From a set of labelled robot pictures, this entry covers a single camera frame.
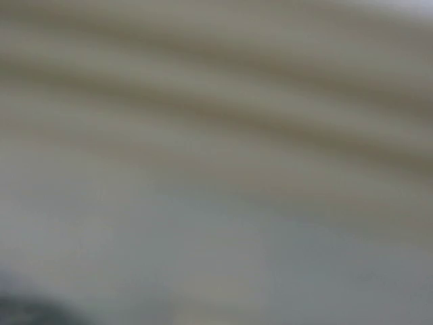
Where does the white perforated plastic basket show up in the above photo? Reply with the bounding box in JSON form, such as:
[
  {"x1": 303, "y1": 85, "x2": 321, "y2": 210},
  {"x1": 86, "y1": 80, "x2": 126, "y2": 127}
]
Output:
[{"x1": 1, "y1": 1, "x2": 432, "y2": 324}]

